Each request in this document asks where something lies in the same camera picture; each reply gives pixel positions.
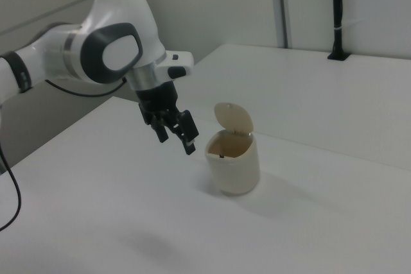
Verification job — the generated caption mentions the black pole with base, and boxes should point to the black pole with base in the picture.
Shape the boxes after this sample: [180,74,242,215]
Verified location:
[327,0,350,62]

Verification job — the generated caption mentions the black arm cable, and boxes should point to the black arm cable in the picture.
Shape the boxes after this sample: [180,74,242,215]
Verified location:
[0,76,128,232]

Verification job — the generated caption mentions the small cream bin with lid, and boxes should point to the small cream bin with lid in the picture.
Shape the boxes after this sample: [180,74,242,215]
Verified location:
[205,101,261,196]

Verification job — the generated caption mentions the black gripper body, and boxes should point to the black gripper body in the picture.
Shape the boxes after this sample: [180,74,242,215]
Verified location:
[134,81,186,126]

